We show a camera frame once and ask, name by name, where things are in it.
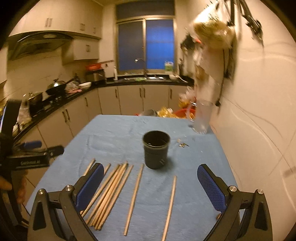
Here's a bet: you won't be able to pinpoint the wooden chopstick bundle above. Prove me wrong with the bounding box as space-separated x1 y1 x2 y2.
95 165 133 230
86 163 126 225
80 164 120 217
91 162 128 228

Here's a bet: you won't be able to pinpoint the black utensil holder cup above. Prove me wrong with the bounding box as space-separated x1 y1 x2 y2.
142 131 171 170

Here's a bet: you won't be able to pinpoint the lower kitchen cabinets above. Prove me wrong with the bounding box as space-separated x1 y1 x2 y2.
14 83 194 209

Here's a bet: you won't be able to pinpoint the kitchen cabinets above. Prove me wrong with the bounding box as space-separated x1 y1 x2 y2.
9 0 103 64
14 83 194 209

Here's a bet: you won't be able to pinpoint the upper kitchen cabinets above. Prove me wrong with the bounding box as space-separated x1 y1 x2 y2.
9 0 103 64

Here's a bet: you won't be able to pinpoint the kitchen window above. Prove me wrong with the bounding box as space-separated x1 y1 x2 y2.
116 18 176 74

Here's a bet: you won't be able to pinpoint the person's left hand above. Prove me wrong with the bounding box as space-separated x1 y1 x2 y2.
0 170 28 204

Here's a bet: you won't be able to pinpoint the steel pot with lid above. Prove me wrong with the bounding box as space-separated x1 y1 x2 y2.
23 92 44 117

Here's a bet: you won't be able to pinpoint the black wok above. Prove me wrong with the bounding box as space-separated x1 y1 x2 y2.
46 78 73 96

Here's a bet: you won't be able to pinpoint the blue towel mat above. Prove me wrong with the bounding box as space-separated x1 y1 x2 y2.
36 115 236 240

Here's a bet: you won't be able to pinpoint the white bowl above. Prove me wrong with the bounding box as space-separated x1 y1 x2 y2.
79 82 92 90

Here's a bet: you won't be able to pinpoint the small metal debris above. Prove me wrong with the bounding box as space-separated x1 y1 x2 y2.
177 138 189 148

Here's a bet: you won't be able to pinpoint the range hood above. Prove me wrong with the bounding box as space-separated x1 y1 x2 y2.
8 31 73 60

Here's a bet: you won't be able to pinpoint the steel box with red bowl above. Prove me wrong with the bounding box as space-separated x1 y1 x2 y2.
85 63 106 82

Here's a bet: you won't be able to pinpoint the clear glass mug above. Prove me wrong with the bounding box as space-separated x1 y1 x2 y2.
186 100 213 134

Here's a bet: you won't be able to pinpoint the red plastic basin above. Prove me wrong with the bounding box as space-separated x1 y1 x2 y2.
173 108 195 120

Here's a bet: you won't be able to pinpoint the yellow plastic bag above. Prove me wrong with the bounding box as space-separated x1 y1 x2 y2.
157 106 179 118

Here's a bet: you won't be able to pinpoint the sink faucet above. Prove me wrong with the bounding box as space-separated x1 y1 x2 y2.
134 58 149 78

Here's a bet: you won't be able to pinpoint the green detergent bottle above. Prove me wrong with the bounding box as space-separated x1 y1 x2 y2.
165 61 174 72

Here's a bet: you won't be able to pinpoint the plastic bag of noodles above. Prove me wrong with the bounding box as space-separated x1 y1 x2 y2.
192 1 235 49

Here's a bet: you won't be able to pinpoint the black power cable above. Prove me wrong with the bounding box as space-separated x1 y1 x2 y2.
215 48 228 107

